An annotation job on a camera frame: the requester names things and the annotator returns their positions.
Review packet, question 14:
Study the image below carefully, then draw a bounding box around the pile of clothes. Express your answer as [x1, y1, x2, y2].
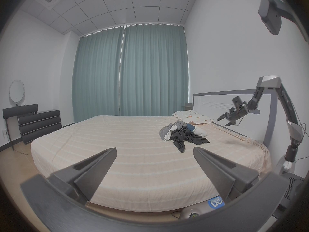
[159, 120, 210, 154]

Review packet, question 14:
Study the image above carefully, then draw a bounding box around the black chest of drawers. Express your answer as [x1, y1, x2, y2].
[17, 109, 63, 144]

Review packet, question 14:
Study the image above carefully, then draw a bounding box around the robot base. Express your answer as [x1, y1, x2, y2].
[180, 155, 305, 220]

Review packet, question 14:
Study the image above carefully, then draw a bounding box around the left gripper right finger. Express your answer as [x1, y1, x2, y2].
[193, 147, 260, 200]

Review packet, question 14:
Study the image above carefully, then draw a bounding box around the black dressing table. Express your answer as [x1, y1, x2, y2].
[2, 104, 38, 150]

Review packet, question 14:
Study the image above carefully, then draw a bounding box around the blue-green curtain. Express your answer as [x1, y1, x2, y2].
[120, 23, 189, 116]
[72, 26, 125, 123]

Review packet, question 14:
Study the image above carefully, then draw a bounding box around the white printed pillow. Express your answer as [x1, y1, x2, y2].
[172, 110, 214, 125]

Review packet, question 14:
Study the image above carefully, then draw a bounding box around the bed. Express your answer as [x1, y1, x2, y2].
[31, 89, 278, 213]

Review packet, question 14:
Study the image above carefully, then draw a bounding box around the round white framed mirror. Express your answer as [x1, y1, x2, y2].
[9, 79, 25, 106]

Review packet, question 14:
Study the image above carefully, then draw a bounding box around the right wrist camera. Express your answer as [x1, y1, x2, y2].
[232, 96, 247, 109]

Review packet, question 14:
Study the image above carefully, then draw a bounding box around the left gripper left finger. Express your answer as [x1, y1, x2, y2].
[48, 148, 118, 202]

